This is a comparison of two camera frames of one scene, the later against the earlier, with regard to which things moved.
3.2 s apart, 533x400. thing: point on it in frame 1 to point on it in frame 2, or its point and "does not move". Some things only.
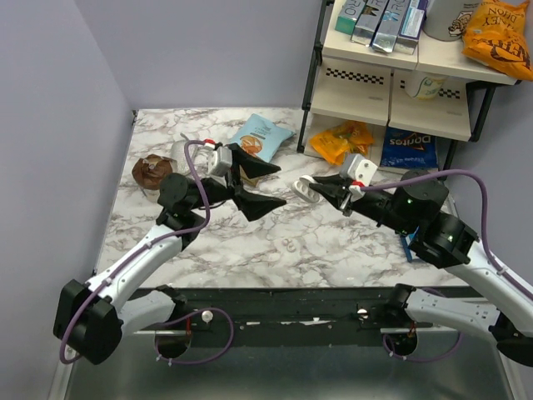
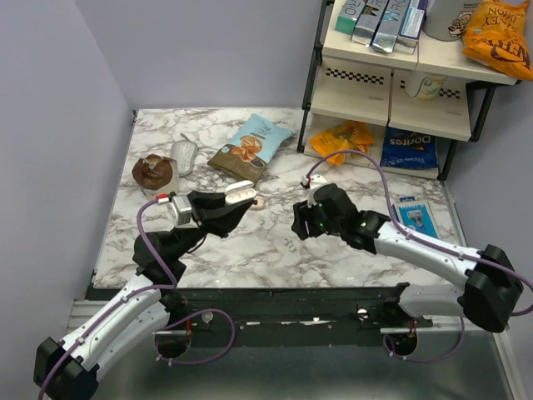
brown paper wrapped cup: [147, 172] does not move
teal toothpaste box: [351, 12] does not move
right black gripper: [334, 188] to [301, 212]
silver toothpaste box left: [367, 22] does not move
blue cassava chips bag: [261, 137] does not move
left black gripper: [252, 205] to [211, 212]
